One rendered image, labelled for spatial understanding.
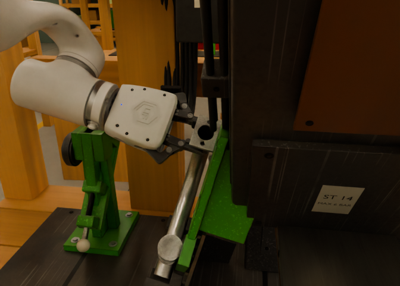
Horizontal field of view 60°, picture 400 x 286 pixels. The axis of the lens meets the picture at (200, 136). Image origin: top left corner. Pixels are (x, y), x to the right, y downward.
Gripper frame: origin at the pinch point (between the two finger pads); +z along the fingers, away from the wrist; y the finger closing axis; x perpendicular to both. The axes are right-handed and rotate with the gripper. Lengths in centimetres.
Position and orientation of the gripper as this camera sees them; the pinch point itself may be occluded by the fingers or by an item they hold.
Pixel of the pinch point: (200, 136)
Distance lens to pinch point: 58.1
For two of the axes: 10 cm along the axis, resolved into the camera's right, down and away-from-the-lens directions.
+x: -0.8, 3.3, 9.4
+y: 2.9, -9.0, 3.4
